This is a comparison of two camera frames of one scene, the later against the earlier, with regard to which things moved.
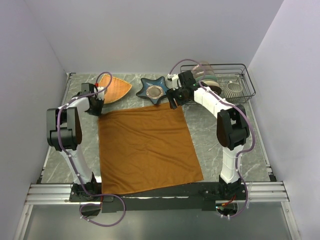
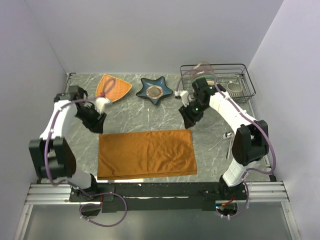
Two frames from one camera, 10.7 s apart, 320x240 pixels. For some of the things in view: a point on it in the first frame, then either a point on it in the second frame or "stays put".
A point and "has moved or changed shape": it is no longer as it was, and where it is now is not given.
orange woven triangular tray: (117, 89) stays put
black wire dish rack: (231, 81) stays put
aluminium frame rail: (257, 192) stays put
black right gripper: (172, 94) to (189, 121)
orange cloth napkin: (146, 147) has moved or changed shape
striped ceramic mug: (233, 90) stays put
